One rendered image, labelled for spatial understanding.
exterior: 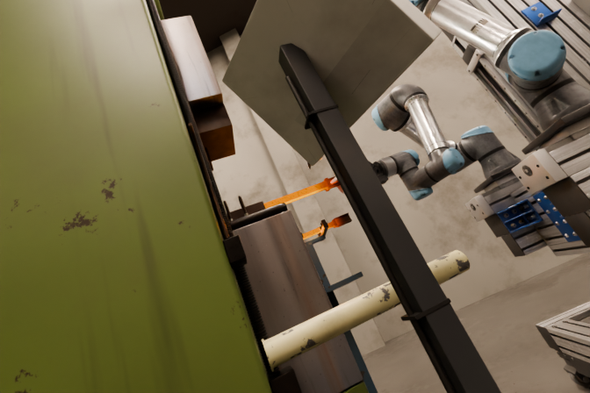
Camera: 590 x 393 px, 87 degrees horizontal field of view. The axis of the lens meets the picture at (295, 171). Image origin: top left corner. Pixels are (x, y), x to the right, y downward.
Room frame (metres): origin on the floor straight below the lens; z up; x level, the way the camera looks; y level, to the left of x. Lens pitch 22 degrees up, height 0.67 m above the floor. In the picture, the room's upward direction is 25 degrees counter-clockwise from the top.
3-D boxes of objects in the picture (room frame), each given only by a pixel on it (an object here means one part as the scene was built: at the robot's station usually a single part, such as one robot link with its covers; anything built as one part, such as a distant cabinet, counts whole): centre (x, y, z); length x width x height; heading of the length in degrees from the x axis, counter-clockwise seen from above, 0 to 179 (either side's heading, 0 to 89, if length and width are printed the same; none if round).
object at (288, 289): (0.96, 0.38, 0.69); 0.56 x 0.38 x 0.45; 107
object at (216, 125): (0.91, 0.35, 1.32); 0.42 x 0.20 x 0.10; 107
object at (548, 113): (0.89, -0.79, 0.87); 0.15 x 0.15 x 0.10
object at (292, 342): (0.66, -0.03, 0.62); 0.44 x 0.05 x 0.05; 107
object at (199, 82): (0.95, 0.37, 1.56); 0.42 x 0.39 x 0.40; 107
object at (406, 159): (1.16, -0.39, 0.99); 0.11 x 0.08 x 0.09; 107
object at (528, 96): (0.89, -0.79, 0.98); 0.13 x 0.12 x 0.14; 148
